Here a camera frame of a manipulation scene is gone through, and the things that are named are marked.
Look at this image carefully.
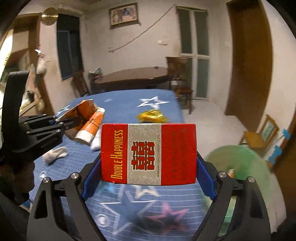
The orange paper bag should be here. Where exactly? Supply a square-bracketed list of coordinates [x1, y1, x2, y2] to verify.
[57, 99, 105, 146]

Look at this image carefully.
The red cigarette box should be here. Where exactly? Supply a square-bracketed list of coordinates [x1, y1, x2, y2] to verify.
[101, 123, 197, 186]

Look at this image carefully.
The green plastic trash bag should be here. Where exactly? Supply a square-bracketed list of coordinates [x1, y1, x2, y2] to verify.
[203, 144, 273, 238]

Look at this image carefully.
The white crumpled tissue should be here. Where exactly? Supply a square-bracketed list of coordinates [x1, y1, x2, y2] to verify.
[42, 147, 68, 164]

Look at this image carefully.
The white face mask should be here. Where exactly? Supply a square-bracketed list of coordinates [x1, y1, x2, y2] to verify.
[90, 129, 101, 151]

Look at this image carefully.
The dark wooden chair left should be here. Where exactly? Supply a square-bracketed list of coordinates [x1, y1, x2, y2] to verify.
[72, 70, 90, 97]

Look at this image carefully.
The dark wooden chair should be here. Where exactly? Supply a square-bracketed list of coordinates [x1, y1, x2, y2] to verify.
[166, 57, 193, 114]
[72, 70, 90, 97]

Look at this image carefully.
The dark round wooden table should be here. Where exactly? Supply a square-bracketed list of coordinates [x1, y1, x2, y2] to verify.
[90, 66, 171, 93]

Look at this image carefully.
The small wooden chair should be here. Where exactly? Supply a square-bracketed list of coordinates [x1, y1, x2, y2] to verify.
[239, 114, 279, 151]

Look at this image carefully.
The yellow crumpled plastic wrapper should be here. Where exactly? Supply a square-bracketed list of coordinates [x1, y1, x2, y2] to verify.
[137, 109, 169, 123]

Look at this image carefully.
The dark blue window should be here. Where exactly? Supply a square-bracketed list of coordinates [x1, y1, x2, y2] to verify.
[57, 14, 83, 80]

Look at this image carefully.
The brown wooden door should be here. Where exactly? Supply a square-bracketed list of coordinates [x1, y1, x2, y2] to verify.
[225, 1, 273, 132]

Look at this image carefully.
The white glass double door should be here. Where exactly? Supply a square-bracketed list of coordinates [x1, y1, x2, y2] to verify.
[176, 6, 210, 100]

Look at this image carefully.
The round gold wall clock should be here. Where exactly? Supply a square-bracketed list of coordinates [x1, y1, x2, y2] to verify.
[41, 7, 58, 26]

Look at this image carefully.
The framed wall picture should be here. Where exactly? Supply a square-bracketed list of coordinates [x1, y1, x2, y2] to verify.
[109, 3, 140, 30]

